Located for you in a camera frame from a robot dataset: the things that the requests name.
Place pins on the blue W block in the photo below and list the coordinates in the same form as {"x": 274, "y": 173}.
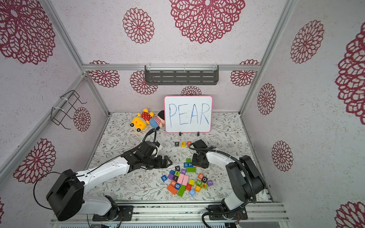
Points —
{"x": 164, "y": 178}

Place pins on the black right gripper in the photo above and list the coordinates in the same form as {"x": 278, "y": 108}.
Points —
{"x": 199, "y": 161}

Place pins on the yellow plush toy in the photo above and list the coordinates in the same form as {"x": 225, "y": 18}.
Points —
{"x": 142, "y": 120}

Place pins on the light blue S block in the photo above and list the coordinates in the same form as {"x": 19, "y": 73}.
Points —
{"x": 192, "y": 192}

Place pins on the grey wall shelf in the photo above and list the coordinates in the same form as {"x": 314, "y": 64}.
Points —
{"x": 185, "y": 76}

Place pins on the purple block right end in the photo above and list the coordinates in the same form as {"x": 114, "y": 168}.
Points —
{"x": 210, "y": 183}

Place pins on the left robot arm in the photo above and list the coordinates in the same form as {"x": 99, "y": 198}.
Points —
{"x": 69, "y": 195}

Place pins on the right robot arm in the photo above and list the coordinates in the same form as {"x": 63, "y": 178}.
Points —
{"x": 245, "y": 178}

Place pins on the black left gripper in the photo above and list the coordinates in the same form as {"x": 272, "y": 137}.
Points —
{"x": 160, "y": 164}

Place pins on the pink rectangular block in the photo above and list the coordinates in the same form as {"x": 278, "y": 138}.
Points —
{"x": 183, "y": 179}

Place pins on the long orange block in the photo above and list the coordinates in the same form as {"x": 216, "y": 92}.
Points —
{"x": 172, "y": 189}

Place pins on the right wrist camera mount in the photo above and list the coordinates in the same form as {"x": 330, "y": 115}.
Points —
{"x": 198, "y": 145}

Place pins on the blue H block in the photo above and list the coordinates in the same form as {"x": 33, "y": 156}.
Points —
{"x": 188, "y": 165}

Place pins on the pink framed whiteboard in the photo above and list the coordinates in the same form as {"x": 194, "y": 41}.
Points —
{"x": 188, "y": 114}

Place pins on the black wire wall rack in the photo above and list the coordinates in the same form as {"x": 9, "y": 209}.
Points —
{"x": 59, "y": 113}

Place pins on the pink striped plush doll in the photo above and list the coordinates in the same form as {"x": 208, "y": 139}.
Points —
{"x": 158, "y": 122}

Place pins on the green lower long block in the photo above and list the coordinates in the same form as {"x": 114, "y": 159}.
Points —
{"x": 181, "y": 190}

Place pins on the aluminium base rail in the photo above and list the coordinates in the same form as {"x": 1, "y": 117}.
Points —
{"x": 180, "y": 212}

